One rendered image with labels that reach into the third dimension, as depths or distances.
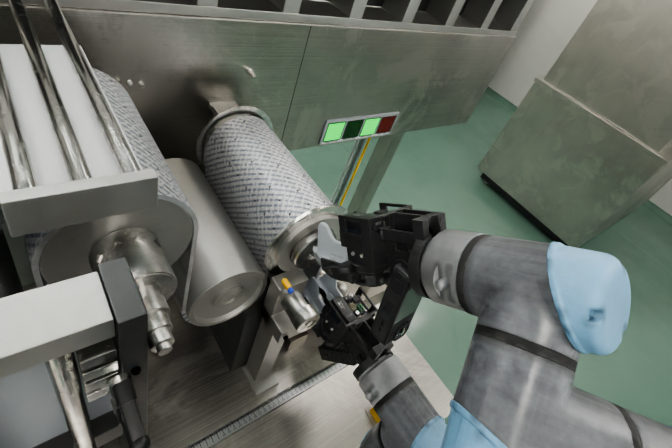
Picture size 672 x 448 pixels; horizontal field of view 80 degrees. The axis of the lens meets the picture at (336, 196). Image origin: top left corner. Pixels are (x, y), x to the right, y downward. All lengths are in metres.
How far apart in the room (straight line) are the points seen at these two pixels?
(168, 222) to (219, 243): 0.16
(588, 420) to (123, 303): 0.32
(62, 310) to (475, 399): 0.28
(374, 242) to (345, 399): 0.51
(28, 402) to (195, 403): 0.46
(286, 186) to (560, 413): 0.42
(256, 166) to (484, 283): 0.39
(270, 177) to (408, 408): 0.39
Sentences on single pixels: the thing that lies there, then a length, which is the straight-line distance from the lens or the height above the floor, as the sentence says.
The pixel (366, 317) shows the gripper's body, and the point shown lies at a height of 1.16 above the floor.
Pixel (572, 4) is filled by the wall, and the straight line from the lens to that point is 5.25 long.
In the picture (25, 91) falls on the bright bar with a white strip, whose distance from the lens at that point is 0.49.
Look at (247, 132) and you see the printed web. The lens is 0.68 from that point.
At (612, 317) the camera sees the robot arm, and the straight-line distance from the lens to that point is 0.35.
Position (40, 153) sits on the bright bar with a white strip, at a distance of 0.41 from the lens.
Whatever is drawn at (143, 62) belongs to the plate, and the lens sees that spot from 0.71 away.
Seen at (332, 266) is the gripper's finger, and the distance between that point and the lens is 0.49.
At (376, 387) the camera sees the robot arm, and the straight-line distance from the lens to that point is 0.66.
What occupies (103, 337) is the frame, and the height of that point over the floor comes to 1.42.
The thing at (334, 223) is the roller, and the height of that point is 1.29.
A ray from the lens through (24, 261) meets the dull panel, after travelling 0.94.
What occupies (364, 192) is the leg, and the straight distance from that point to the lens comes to 1.67.
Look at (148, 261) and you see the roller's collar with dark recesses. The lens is 0.41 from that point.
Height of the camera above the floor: 1.69
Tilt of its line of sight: 39 degrees down
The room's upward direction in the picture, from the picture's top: 22 degrees clockwise
